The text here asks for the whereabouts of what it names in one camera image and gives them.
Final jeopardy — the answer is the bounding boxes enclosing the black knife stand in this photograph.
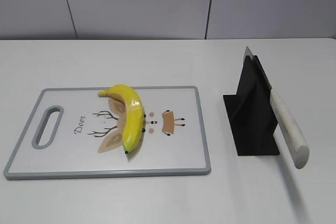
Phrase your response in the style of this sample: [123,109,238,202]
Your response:
[223,55,280,156]

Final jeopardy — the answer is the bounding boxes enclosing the cleaver knife white handle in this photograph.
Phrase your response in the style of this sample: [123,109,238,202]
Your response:
[245,47,310,169]

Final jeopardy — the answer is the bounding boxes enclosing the yellow plastic banana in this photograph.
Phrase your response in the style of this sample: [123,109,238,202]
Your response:
[98,84,145,154]

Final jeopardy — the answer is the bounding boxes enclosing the white grey cutting board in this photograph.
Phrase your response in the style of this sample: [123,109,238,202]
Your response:
[4,86,211,180]

